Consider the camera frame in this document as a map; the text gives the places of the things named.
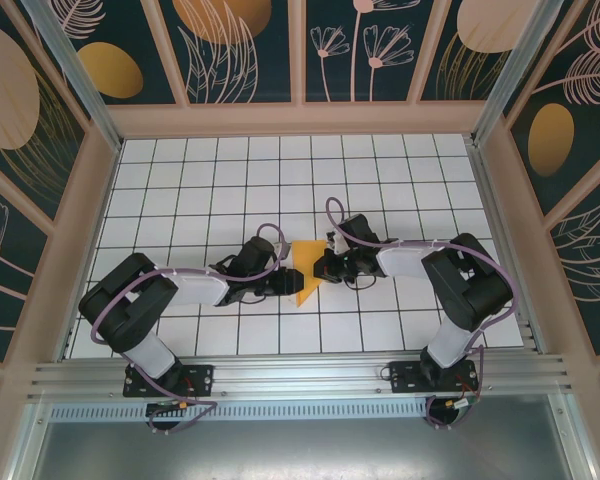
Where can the yellow paper sheet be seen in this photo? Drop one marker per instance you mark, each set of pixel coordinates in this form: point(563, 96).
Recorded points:
point(307, 257)

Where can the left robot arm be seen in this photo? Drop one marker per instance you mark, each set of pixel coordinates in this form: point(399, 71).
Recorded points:
point(110, 310)

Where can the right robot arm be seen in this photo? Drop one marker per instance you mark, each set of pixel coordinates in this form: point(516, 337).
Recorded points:
point(470, 290)

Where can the grey metal sheet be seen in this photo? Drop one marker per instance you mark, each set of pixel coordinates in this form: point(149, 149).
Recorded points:
point(300, 450)

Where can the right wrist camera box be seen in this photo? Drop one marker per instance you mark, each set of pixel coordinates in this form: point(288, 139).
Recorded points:
point(339, 244)

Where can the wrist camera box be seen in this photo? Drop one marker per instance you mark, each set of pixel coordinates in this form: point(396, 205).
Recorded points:
point(282, 250)
point(339, 244)

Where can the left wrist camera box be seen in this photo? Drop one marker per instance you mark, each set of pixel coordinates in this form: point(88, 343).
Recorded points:
point(282, 250)

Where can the aluminium mounting rail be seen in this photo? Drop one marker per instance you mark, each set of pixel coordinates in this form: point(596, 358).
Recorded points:
point(300, 377)

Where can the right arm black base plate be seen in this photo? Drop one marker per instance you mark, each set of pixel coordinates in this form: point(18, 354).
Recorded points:
point(405, 377)

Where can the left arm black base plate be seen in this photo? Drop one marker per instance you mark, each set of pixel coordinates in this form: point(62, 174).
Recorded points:
point(200, 380)

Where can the aluminium side rail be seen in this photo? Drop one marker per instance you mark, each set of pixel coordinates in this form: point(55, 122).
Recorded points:
point(505, 250)

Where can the three flowers wall panel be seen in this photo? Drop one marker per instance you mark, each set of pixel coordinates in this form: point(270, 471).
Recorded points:
point(380, 30)

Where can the aluminium corner post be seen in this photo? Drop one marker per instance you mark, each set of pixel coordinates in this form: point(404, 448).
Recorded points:
point(510, 65)
point(80, 85)

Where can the orange circle leaf wall panel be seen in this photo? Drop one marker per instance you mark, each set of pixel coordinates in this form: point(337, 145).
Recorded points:
point(220, 30)

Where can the leaf outline wall panel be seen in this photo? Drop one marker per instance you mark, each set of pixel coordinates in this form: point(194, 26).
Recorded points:
point(590, 260)

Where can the yellow oval wall panel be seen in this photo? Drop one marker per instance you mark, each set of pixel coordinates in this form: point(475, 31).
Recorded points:
point(110, 70)

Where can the pale disc wall panel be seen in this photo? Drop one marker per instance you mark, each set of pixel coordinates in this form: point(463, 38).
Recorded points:
point(5, 100)
point(480, 25)

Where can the single flower wall panel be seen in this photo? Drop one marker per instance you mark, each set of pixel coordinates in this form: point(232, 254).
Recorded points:
point(5, 280)

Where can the feather and oval wall panel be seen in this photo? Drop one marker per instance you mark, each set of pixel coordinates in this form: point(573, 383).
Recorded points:
point(580, 100)

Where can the aluminium frame bar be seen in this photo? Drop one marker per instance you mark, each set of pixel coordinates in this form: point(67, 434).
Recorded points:
point(27, 450)
point(575, 440)

